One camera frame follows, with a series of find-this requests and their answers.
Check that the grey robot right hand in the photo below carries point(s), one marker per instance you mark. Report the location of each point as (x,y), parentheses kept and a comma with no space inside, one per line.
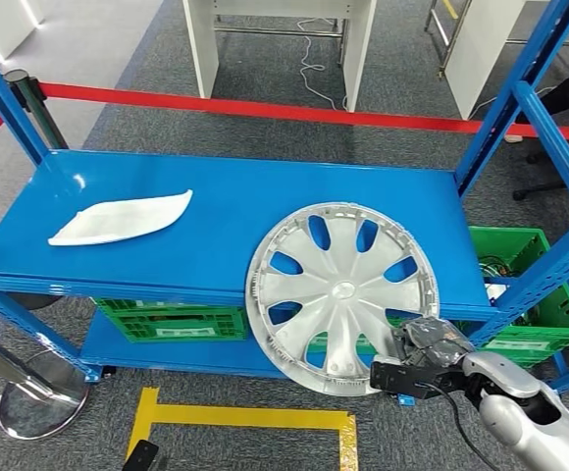
(431,341)

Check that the grey plastic wheel hubcap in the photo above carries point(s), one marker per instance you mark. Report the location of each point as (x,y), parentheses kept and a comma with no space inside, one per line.
(338,292)

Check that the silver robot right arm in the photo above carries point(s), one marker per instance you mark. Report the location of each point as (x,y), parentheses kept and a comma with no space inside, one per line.
(535,422)

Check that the blue metal shelf rack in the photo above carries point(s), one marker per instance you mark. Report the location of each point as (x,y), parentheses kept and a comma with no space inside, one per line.
(216,221)

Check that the white curved plastic part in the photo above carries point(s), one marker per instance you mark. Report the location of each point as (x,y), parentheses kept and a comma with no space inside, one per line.
(118,220)

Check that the green plastic crate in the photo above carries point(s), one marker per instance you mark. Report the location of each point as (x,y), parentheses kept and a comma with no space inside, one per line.
(316,339)
(177,322)

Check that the large open green crate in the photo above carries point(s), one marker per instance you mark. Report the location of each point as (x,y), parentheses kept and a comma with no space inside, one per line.
(554,325)

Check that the black office chair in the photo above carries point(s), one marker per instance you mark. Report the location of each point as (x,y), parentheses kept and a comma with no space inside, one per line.
(535,192)

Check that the white cabinet panel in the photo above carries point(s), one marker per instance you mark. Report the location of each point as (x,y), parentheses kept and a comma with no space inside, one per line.
(480,52)

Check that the person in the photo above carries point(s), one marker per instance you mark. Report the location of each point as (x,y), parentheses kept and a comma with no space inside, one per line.
(559,97)

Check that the long red barrier belt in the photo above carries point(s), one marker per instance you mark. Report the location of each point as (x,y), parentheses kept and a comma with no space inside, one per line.
(265,110)

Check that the white desk with metal bar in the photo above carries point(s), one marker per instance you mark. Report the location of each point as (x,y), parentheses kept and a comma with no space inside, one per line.
(201,45)

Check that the chrome stanchion with round base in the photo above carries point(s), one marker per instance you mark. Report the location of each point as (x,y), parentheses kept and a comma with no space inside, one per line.
(44,403)

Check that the metal frame legs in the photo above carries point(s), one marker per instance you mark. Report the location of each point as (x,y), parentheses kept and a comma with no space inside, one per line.
(449,32)

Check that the dark stanchion post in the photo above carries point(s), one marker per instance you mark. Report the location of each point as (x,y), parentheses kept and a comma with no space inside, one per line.
(39,110)

